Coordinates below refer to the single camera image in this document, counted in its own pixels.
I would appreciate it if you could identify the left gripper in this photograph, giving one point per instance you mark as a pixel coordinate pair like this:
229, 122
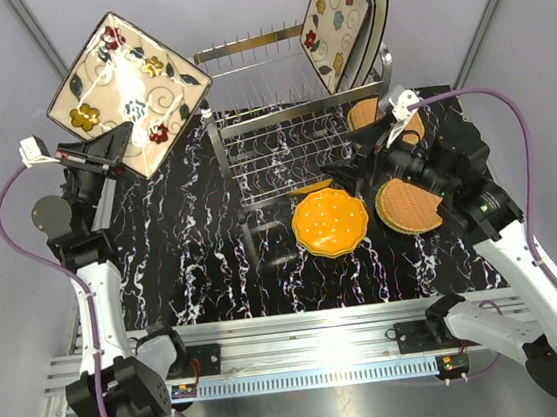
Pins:
105, 153

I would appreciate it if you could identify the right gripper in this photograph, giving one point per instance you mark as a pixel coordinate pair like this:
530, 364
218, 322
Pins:
369, 136

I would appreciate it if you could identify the orange rounded-square wicker plate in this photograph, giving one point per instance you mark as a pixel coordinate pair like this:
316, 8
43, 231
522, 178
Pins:
367, 111

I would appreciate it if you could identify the cream floral square plate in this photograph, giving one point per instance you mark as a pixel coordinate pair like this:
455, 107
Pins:
123, 74

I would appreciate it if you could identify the round brown wicker plate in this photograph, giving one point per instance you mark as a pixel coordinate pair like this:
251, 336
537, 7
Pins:
409, 206

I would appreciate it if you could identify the orange ceramic plate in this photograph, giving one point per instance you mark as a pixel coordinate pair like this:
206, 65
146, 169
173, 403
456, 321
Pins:
329, 214

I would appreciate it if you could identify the black rimmed square plate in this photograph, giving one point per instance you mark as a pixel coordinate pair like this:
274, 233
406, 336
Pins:
377, 36

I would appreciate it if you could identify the white black-rimmed square plate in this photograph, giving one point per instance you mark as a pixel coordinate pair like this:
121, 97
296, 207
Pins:
361, 34

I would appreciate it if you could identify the green ceramic plate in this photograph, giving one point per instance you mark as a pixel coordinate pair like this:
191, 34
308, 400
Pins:
332, 248

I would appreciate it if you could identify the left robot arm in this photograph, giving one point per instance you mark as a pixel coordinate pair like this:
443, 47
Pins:
115, 379

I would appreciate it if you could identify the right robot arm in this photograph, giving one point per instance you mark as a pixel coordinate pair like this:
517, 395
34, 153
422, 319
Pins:
477, 209

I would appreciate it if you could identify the stainless steel dish rack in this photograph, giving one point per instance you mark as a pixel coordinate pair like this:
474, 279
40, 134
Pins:
273, 124

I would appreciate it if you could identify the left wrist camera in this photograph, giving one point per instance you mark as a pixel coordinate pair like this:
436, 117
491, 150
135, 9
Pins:
34, 152

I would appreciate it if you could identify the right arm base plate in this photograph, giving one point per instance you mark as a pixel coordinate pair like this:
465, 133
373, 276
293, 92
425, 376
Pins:
415, 336

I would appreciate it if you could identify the aluminium mounting rail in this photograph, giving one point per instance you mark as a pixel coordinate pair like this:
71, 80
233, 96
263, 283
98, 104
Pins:
304, 340

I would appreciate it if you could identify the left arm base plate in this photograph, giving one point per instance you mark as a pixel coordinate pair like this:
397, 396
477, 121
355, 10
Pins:
205, 357

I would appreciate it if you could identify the slotted cable duct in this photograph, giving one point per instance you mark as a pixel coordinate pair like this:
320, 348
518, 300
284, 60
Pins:
304, 380

